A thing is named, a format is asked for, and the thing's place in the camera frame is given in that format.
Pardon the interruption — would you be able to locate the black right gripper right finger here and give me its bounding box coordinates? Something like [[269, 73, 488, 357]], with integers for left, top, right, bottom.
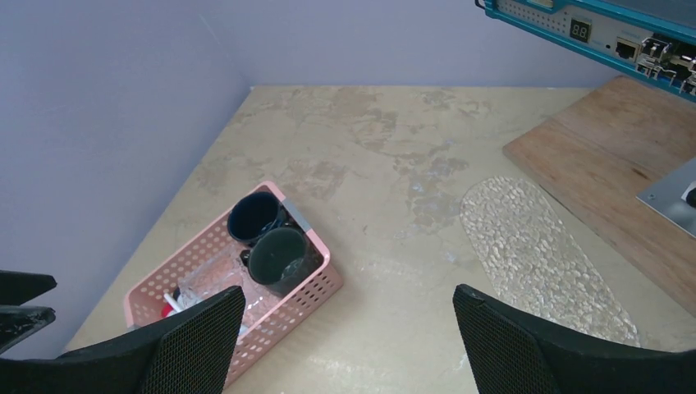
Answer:
[[452, 284, 695, 393]]

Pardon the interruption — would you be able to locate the pink perforated plastic basket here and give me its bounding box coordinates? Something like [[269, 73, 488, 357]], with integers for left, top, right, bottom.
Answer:
[[124, 181, 343, 387]]

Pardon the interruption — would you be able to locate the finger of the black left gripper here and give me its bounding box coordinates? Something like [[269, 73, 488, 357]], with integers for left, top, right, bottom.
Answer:
[[0, 270, 57, 306], [1, 305, 56, 353]]

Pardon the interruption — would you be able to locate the dark blue mug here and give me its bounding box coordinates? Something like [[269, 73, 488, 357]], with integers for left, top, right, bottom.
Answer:
[[227, 191, 289, 246]]

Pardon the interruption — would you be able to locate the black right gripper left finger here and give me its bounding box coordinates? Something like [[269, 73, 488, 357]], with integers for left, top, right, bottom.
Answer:
[[1, 286, 245, 393]]

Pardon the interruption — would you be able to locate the teal network switch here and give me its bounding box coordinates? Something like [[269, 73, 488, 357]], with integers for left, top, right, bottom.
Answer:
[[475, 0, 695, 101]]

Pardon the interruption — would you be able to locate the wooden board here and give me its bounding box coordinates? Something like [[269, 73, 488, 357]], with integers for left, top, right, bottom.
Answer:
[[503, 77, 695, 312]]

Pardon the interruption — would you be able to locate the dark green mug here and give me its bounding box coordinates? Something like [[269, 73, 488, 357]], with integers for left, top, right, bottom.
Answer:
[[239, 227, 323, 298]]

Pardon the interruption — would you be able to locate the grey metal bracket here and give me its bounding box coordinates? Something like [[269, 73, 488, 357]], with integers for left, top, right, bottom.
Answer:
[[637, 158, 695, 237]]

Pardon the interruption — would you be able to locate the clear textured oval tray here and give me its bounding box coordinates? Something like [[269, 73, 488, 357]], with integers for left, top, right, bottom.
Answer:
[[460, 176, 640, 346]]

